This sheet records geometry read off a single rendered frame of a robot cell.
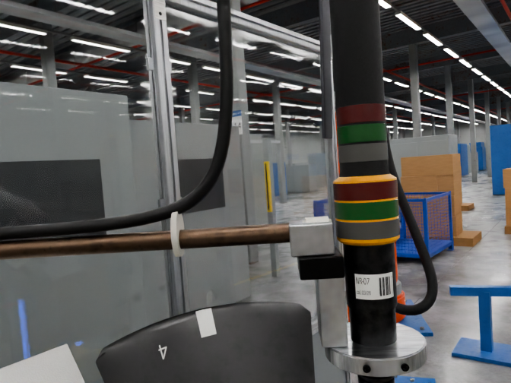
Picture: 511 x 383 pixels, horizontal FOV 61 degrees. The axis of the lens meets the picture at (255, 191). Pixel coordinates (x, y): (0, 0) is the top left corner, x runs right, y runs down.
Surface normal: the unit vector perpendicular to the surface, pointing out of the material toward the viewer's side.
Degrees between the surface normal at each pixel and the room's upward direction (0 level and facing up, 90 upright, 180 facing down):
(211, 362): 42
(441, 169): 90
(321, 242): 90
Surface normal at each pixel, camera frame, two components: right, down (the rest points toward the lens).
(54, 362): 0.55, -0.66
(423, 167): -0.64, 0.08
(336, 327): -0.06, 0.06
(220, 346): 0.00, -0.72
